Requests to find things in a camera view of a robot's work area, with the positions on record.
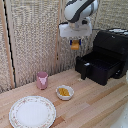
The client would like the pink plastic cup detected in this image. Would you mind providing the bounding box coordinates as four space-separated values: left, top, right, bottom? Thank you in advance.
36 71 49 91

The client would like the orange toy bread block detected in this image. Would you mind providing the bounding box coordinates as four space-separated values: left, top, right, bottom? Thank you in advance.
71 39 81 51

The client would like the beige woven folding screen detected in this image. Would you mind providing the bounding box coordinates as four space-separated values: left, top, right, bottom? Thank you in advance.
0 0 128 94

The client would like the white bowl with yellow food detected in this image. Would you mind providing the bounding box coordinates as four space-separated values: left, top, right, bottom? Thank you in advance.
55 84 75 101

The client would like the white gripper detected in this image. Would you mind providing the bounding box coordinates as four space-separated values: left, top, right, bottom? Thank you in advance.
58 20 93 46

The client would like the white floral rimmed plate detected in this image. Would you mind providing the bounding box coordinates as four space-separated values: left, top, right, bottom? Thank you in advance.
8 95 57 128

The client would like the black air fryer basket with handle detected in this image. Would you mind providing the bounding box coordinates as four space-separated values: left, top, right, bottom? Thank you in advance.
74 54 123 86

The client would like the black air fryer body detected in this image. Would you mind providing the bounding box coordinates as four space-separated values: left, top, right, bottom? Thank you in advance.
92 28 128 80

